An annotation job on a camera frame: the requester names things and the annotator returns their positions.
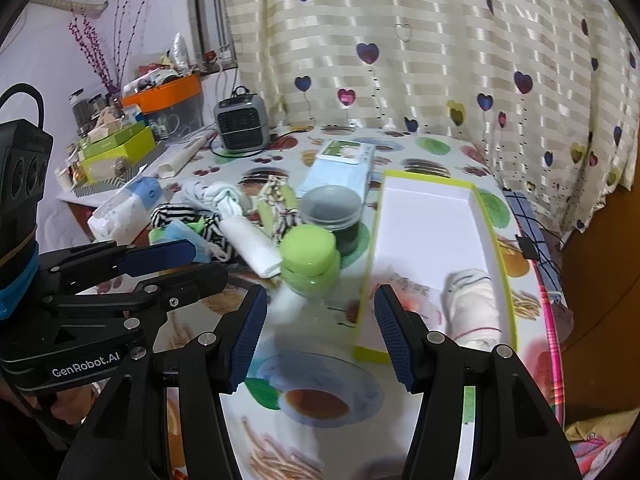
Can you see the green patterned cloth roll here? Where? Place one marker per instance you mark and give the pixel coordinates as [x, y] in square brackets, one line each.
[275, 205]

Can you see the white grey sock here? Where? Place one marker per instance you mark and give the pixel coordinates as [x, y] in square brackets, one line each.
[220, 195]

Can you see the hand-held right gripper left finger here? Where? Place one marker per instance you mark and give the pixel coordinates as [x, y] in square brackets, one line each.
[247, 340]

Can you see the small grey heater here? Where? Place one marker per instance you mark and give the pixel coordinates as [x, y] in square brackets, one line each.
[242, 125]

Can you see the dark jar grey lid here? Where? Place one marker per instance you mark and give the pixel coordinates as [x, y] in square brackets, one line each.
[330, 207]

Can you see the green jar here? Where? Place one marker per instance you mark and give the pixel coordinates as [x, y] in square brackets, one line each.
[307, 260]

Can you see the blue plaid cloth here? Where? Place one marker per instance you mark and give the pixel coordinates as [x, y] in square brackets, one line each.
[530, 220]

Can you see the food print tablecloth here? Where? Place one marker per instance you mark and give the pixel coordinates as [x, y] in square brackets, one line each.
[310, 425]

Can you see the glass jar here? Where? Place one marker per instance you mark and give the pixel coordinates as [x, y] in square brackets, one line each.
[82, 107]

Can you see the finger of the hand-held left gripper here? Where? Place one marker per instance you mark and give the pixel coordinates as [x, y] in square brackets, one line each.
[190, 280]
[150, 258]

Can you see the orange storage box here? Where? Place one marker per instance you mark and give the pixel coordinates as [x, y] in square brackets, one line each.
[165, 92]

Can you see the window frame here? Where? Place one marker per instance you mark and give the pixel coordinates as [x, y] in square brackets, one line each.
[205, 10]

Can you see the silver foil bag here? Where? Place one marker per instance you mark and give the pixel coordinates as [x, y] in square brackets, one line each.
[180, 52]

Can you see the colorful printed cloth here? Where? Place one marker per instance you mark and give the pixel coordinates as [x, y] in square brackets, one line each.
[600, 447]

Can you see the black white striped sock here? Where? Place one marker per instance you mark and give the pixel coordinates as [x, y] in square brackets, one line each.
[170, 215]

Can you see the heart print striped curtain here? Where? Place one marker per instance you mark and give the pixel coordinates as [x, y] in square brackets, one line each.
[425, 20]

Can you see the blue face mask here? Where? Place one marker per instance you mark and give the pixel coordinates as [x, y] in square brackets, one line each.
[180, 232]

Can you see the white blue tissue pack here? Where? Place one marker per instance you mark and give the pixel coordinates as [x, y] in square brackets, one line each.
[120, 210]

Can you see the grey zigzag box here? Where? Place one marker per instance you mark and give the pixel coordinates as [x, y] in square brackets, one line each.
[110, 182]

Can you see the white rolled towel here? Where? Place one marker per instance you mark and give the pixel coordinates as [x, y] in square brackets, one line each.
[250, 247]

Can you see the small black box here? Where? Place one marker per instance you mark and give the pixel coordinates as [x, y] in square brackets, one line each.
[527, 247]

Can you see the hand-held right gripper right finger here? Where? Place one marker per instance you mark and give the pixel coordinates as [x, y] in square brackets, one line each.
[395, 340]

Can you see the lime green box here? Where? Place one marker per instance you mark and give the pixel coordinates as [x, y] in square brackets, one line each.
[130, 152]

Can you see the white box green rim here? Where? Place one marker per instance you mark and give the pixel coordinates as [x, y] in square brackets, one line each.
[430, 230]

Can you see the light blue wipes packet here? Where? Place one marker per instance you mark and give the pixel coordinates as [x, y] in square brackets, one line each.
[335, 175]

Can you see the purple branch decoration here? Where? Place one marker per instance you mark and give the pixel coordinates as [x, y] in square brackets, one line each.
[95, 55]

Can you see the white paper roll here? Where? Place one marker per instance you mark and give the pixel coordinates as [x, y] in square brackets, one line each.
[187, 152]

